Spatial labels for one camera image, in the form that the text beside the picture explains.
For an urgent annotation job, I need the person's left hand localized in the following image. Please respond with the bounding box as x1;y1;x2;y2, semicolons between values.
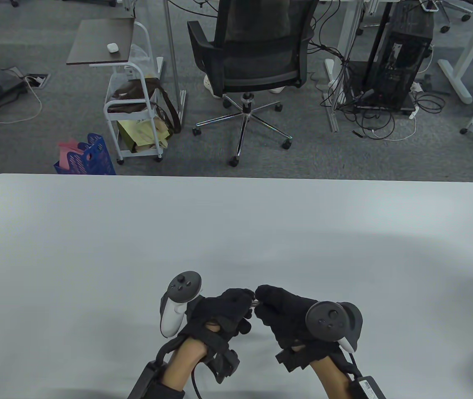
182;288;255;343

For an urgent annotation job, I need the person's right hand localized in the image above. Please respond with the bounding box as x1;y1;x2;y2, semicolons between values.
255;284;333;349

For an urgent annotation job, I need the person's left forearm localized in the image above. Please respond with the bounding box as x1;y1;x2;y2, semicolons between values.
159;337;206;399

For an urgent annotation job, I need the black forearm pack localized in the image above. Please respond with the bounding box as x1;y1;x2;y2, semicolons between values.
127;361;168;399
346;374;388;399

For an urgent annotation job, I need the person's right forearm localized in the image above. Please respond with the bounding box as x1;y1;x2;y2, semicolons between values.
311;353;355;399

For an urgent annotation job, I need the white and black controller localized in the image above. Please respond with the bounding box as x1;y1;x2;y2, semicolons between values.
160;271;202;338
305;301;363;353

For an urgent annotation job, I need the blue plastic basket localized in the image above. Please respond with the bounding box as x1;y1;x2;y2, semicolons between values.
54;133;116;175

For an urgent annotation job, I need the yellow-green paper bag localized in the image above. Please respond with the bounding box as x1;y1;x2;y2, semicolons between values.
117;118;173;153

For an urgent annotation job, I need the pink paper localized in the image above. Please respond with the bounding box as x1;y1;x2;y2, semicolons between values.
58;138;89;170

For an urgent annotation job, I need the brown bag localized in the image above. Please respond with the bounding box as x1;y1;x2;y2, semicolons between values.
108;77;181;133

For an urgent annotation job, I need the black mesh office chair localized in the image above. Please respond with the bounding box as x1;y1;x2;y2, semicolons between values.
186;0;320;167

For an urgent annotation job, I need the silver aluminium pole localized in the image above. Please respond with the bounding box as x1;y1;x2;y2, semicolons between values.
164;0;188;127

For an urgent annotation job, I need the clear plastic bag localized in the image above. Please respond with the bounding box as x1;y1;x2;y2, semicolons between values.
130;44;154;77

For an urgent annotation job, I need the black computer tower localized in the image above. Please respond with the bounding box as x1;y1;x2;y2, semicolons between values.
355;0;434;112

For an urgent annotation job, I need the white desk leg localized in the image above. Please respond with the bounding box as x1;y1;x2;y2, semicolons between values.
324;0;363;133
438;25;473;104

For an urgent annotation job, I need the floor socket box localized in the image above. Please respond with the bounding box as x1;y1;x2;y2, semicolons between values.
24;74;50;89

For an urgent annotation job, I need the white cart with brown top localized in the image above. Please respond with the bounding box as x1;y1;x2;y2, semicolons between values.
66;17;166;165

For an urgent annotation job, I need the grey office chair base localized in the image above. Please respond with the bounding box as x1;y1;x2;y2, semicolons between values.
419;0;473;34

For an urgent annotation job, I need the thin white cable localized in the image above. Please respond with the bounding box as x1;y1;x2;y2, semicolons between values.
371;116;417;142

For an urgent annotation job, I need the tangle of black cables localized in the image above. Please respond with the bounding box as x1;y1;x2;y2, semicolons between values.
309;37;446;140

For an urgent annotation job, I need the white floor cable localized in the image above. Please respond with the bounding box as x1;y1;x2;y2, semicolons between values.
0;77;43;125

